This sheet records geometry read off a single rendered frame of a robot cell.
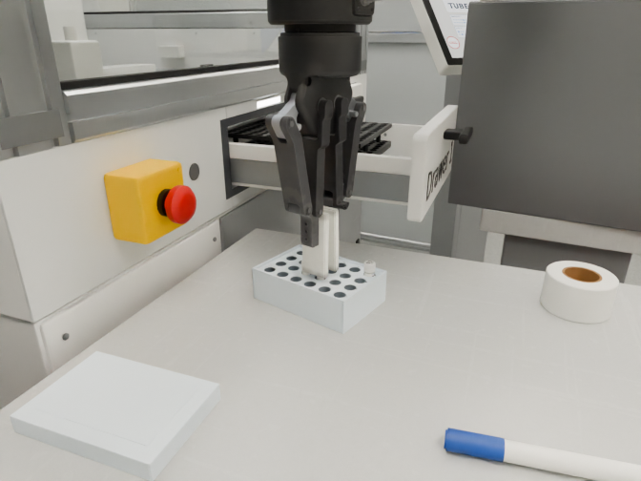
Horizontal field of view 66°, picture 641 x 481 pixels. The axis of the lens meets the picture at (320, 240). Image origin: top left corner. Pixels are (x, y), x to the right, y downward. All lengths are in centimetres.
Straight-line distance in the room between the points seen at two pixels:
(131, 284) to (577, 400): 45
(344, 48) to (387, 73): 203
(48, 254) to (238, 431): 24
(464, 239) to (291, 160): 139
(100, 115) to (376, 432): 38
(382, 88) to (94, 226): 207
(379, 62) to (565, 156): 172
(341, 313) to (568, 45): 54
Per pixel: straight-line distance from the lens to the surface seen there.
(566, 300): 57
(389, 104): 248
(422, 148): 60
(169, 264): 63
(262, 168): 70
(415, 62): 243
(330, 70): 44
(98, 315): 56
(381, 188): 64
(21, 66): 48
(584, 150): 85
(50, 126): 49
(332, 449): 39
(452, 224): 174
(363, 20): 45
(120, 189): 52
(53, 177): 50
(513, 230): 89
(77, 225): 52
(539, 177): 87
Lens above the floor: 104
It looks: 23 degrees down
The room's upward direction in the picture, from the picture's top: straight up
